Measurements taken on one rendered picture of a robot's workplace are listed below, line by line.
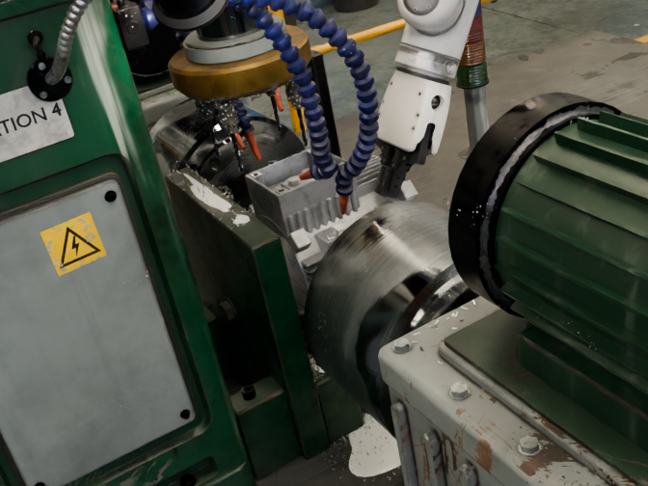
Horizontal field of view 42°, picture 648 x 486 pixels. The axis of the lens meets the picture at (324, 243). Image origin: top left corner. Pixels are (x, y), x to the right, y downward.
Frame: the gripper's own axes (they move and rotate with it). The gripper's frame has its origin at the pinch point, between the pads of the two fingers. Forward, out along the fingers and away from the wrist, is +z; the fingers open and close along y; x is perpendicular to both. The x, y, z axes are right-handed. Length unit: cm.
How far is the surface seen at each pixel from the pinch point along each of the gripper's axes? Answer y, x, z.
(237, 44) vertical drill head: 0.1, 27.7, -13.0
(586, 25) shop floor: 276, -321, -59
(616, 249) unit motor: -59, 27, -10
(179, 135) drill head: 33.3, 17.7, 5.1
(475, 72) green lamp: 33, -38, -17
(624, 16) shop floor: 268, -340, -70
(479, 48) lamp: 33, -37, -22
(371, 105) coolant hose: -16.6, 18.4, -11.2
